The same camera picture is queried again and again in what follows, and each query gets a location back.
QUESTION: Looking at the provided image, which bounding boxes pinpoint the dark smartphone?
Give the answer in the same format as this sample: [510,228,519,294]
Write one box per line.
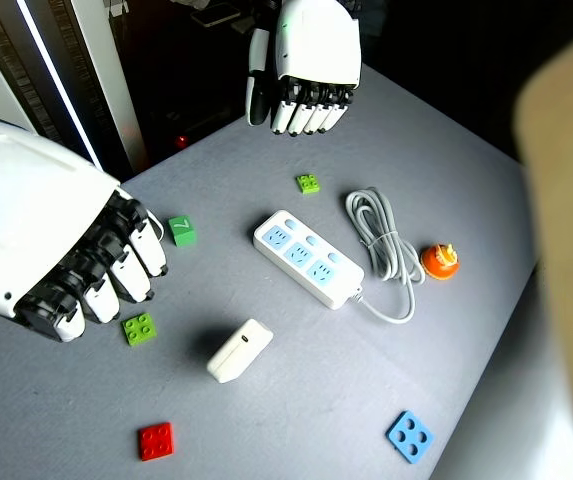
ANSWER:
[190,2,242,29]

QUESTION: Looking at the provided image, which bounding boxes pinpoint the white upright post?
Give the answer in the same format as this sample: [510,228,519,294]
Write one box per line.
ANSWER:
[70,0,148,174]

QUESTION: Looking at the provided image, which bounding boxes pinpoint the white power adapter charger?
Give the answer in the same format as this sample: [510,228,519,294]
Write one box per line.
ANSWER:
[206,318,275,385]

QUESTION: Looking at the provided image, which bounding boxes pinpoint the green cube with white seven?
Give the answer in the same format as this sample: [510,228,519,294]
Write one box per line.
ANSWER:
[167,215,198,248]

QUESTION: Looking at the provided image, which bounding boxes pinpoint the blue square four-hole block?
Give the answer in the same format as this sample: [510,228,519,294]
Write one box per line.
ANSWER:
[386,410,436,465]

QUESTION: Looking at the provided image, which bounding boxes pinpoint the grey table cloth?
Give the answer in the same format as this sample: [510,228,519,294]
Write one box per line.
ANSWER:
[0,62,542,480]

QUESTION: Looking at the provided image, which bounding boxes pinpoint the large green stud block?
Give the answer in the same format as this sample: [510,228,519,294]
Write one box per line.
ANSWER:
[121,312,159,348]

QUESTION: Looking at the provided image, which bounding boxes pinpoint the grey coiled power cord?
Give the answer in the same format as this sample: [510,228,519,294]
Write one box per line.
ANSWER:
[344,186,426,325]

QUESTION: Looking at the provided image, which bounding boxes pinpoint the white light strip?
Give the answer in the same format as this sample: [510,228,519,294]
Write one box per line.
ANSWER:
[15,0,103,170]

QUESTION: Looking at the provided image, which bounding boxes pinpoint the red stud block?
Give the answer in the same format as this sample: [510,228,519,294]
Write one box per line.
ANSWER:
[137,422,176,462]

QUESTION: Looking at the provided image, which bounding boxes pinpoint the blurred tan panel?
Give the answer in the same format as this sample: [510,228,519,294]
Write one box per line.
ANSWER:
[514,19,573,480]

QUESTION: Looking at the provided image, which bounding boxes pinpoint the small green stud block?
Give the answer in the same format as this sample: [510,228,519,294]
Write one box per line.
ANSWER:
[295,173,322,196]

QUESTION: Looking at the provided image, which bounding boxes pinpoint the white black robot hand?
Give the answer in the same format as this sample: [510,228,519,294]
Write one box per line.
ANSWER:
[244,0,363,137]
[0,115,170,344]

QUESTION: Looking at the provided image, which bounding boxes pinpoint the white power strip blue sockets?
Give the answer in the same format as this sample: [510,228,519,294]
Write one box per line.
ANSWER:
[252,209,366,312]

